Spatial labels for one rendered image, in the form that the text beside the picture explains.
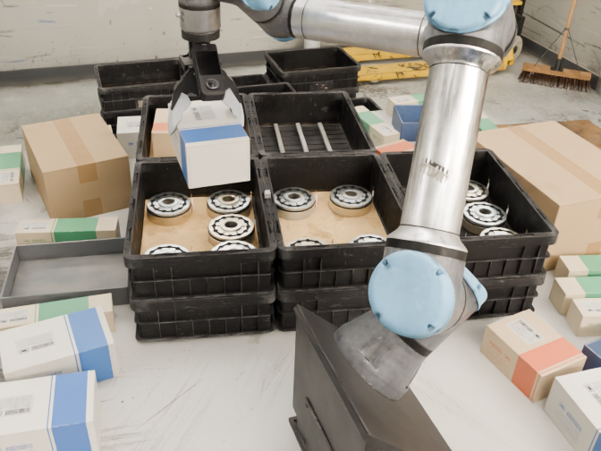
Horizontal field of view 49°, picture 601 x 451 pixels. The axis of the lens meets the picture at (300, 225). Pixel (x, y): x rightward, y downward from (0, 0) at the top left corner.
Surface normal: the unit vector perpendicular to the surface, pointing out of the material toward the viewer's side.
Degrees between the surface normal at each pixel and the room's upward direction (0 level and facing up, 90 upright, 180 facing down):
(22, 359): 0
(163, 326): 89
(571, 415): 90
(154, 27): 90
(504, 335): 0
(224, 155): 90
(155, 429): 0
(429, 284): 61
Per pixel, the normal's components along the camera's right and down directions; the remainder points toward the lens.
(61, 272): 0.04, -0.83
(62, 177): 0.48, 0.50
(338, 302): 0.14, 0.54
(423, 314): -0.40, 0.01
